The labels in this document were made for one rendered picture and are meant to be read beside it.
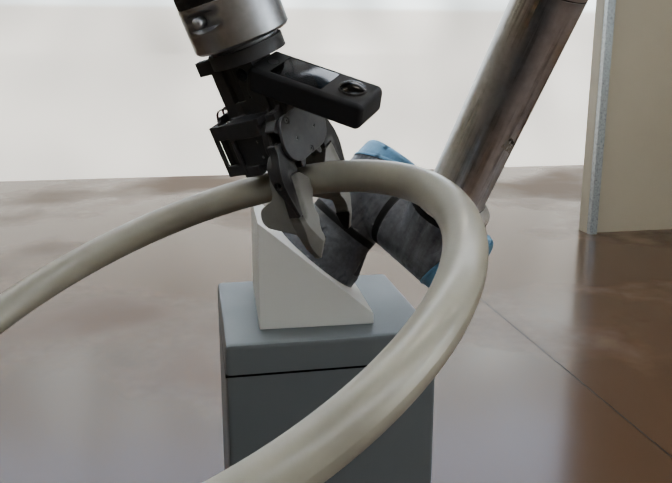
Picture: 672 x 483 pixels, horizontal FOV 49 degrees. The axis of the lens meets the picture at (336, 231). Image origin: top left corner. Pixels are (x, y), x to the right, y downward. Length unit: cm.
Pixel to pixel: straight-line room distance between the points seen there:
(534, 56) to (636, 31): 502
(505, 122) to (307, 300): 49
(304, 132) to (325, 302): 76
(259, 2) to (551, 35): 64
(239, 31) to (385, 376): 37
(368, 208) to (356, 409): 109
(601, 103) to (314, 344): 487
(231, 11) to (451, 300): 34
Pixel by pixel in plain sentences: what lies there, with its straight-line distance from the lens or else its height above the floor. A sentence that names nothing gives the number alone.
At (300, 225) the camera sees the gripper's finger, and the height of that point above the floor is 120.
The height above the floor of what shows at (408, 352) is 121.
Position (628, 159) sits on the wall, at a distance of 628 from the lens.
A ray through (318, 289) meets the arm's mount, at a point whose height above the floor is 92.
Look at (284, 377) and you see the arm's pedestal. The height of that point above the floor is 78.
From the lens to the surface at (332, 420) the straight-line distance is 36.
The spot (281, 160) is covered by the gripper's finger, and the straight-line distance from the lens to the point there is 67.
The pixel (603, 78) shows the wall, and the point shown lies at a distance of 603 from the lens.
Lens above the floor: 135
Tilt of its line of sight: 13 degrees down
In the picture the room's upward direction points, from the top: straight up
